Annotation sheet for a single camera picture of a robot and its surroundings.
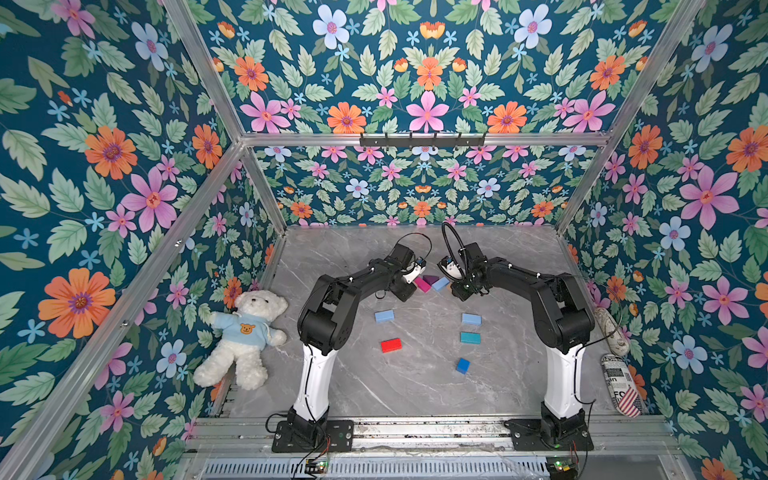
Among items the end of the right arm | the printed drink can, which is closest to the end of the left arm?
the end of the right arm

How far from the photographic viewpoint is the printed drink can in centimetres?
77

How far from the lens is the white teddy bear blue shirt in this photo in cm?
78
